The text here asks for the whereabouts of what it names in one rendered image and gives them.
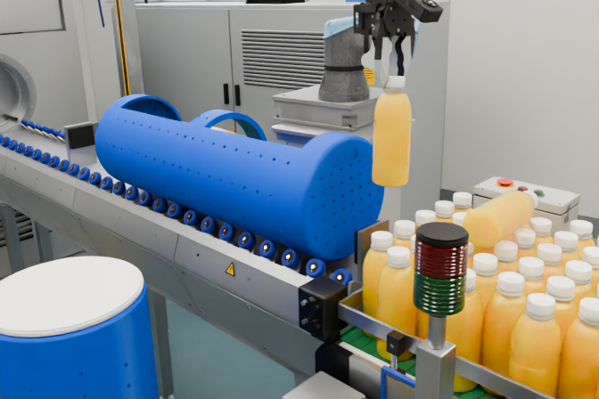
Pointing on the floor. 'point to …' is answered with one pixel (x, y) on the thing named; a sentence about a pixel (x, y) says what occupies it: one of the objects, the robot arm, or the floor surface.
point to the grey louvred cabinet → (280, 70)
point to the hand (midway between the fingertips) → (394, 80)
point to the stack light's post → (434, 371)
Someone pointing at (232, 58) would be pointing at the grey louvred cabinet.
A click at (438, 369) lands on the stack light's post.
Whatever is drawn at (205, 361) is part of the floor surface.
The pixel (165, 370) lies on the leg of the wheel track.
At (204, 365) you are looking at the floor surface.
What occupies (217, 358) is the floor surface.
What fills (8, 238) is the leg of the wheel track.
